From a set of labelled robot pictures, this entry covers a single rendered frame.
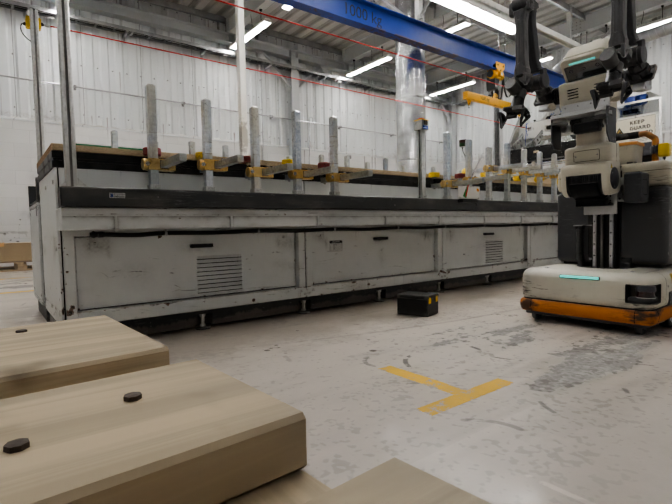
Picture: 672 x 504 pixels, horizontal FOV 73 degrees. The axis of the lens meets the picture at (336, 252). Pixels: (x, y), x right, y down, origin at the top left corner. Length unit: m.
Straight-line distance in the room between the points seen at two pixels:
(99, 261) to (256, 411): 2.20
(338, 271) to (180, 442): 2.80
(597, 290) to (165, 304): 2.08
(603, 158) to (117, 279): 2.38
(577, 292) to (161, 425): 2.42
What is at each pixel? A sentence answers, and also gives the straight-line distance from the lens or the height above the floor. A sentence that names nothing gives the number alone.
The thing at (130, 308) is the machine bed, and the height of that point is 0.16.
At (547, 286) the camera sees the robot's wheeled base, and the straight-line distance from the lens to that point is 2.59.
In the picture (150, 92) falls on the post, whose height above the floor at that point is 1.12.
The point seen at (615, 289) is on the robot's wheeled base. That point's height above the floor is 0.21.
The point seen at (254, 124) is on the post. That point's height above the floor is 1.04.
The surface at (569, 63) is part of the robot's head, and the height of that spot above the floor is 1.29.
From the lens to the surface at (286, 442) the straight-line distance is 0.18.
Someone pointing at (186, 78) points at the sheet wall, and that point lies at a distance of 10.30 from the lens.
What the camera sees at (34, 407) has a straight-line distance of 0.23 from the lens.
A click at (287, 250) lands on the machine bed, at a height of 0.39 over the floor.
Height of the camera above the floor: 0.51
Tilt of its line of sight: 3 degrees down
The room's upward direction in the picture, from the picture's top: 1 degrees counter-clockwise
